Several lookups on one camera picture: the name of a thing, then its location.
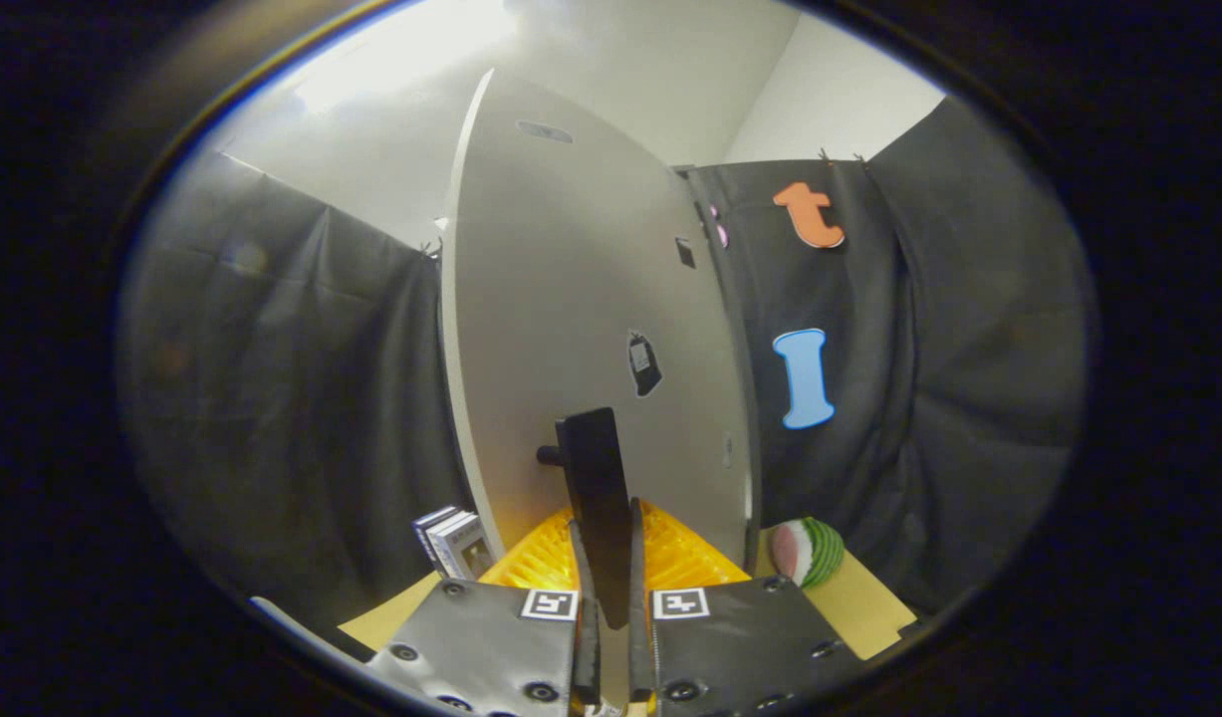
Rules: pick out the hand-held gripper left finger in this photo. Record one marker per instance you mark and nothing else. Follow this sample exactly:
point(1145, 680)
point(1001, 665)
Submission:
point(491, 637)

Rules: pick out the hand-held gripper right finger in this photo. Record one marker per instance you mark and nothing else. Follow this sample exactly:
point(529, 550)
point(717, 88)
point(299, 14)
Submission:
point(740, 637)

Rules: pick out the small white printed box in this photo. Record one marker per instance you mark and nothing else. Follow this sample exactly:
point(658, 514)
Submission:
point(459, 546)

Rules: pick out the striped watermelon slice toy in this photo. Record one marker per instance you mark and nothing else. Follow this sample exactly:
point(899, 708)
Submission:
point(810, 551)

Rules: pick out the black backdrop cloth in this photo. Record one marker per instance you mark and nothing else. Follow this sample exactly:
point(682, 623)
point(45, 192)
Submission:
point(272, 398)

